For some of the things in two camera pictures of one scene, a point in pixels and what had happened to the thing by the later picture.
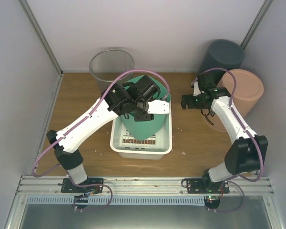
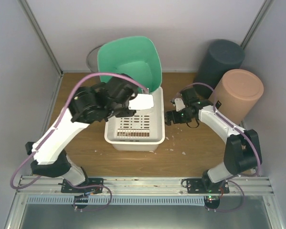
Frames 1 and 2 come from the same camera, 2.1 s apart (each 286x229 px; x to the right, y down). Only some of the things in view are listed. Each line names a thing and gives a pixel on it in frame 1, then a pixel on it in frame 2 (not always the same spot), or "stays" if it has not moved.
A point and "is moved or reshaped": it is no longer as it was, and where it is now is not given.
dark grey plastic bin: (220, 54) stays
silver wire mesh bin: (107, 66) → (92, 60)
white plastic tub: (127, 147) is moved or reshaped
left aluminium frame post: (37, 28) stays
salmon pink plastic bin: (249, 89) stays
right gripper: (190, 105) → (175, 120)
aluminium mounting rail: (52, 186) stays
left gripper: (138, 118) → (130, 115)
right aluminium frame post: (255, 23) stays
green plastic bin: (147, 130) → (136, 57)
